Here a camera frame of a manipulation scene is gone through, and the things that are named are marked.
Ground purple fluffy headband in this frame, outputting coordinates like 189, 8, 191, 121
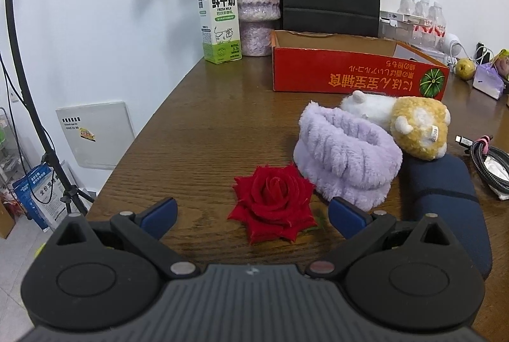
293, 101, 403, 211

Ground red rose flower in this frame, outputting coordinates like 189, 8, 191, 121
228, 164, 317, 245

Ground black tripod stand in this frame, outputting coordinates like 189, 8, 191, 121
4, 0, 94, 215

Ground navy blue fabric pouch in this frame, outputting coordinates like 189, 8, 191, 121
400, 153, 493, 278

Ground yellow white plush toy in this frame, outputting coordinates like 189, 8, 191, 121
340, 90, 451, 161

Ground blue white package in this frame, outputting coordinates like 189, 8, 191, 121
13, 164, 67, 231

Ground orange cardboard box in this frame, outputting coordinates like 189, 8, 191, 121
272, 30, 450, 100

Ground yellow green pear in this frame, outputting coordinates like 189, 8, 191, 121
455, 58, 476, 81

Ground purple tissue pack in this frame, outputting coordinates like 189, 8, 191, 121
473, 64, 505, 100

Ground middle water bottle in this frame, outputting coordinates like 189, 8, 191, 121
413, 0, 432, 35

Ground water bottle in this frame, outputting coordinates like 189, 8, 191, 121
428, 2, 447, 46
398, 0, 416, 16
413, 0, 432, 35

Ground clear storage container with seeds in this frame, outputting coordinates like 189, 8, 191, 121
379, 10, 414, 42

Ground white small fan device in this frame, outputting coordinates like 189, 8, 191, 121
438, 33, 463, 58

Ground colourful snack bag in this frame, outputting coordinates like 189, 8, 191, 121
492, 49, 509, 80

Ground left water bottle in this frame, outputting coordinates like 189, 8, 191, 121
398, 0, 416, 16

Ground right water bottle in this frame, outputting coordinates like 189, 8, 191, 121
428, 2, 447, 46

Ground white green milk carton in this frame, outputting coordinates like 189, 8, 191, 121
198, 0, 241, 65

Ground purple textured vase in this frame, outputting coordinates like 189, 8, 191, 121
237, 0, 280, 57

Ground black coiled cable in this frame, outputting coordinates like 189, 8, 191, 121
455, 134, 509, 195

